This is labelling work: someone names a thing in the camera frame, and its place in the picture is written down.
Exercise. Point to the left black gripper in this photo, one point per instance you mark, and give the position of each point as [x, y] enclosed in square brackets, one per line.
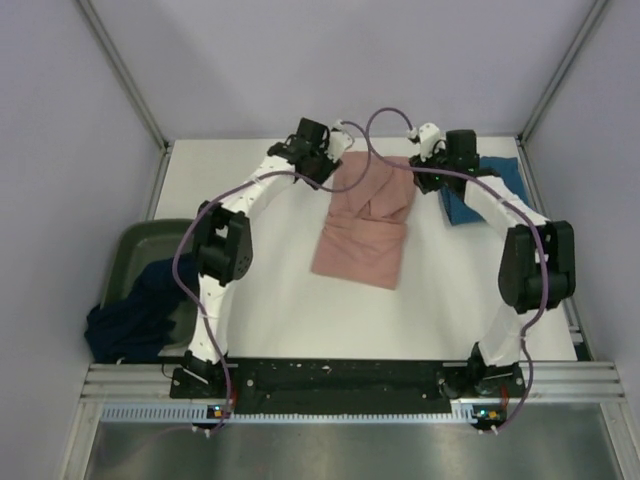
[328, 169]

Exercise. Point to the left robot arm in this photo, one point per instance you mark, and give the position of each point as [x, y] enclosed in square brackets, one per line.
[221, 232]

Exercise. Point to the green plastic bin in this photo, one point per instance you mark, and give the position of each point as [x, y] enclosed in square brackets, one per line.
[140, 245]

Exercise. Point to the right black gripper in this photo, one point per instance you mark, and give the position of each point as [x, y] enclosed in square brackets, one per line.
[423, 183]

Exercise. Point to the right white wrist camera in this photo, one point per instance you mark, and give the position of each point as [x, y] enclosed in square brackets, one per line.
[428, 137]

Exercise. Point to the pink t shirt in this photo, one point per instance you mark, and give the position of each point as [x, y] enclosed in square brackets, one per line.
[365, 229]

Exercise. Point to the aluminium frame post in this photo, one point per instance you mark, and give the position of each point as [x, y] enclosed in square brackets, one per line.
[121, 72]
[587, 28]

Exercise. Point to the front aluminium rail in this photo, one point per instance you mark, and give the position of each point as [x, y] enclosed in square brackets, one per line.
[554, 382]

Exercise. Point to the navy blue t shirt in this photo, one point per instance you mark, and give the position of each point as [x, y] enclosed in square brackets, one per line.
[136, 328]

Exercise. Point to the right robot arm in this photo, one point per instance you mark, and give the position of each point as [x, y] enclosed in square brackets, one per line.
[537, 267]

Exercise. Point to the slotted grey cable duct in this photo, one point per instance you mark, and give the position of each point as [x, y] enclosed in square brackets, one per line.
[210, 413]

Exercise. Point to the right aluminium frame post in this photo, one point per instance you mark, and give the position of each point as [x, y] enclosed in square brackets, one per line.
[587, 28]

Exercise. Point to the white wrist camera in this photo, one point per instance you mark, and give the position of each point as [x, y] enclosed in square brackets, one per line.
[428, 137]
[340, 140]

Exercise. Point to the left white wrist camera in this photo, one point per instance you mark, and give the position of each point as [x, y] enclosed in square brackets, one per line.
[340, 140]

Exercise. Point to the left aluminium frame post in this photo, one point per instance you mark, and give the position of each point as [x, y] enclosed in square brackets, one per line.
[121, 72]

